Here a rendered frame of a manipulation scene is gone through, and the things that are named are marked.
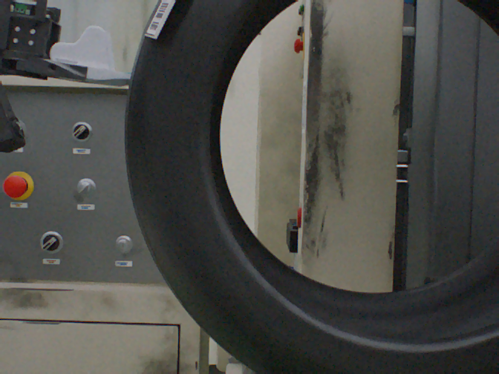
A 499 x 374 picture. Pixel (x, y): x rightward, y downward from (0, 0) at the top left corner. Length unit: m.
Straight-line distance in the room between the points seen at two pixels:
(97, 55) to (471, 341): 0.48
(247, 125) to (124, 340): 2.89
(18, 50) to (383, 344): 0.48
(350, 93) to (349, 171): 0.11
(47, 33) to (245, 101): 3.48
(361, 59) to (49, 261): 0.72
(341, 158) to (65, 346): 0.65
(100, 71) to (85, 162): 0.71
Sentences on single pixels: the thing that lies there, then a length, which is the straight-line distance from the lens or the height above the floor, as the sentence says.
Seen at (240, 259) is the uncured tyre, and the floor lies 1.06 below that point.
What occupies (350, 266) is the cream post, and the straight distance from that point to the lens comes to 1.31.
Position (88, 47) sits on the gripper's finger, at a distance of 1.01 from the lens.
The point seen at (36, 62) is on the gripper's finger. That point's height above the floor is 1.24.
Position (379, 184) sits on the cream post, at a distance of 1.30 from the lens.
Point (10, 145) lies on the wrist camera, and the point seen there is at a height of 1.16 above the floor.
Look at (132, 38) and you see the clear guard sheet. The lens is 1.67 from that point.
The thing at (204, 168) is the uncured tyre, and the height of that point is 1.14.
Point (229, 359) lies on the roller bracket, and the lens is 1.29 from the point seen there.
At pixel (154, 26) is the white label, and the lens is 0.92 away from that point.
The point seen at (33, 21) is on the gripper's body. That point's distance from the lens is 1.02.
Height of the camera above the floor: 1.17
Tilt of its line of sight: 3 degrees down
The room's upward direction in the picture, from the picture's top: 2 degrees clockwise
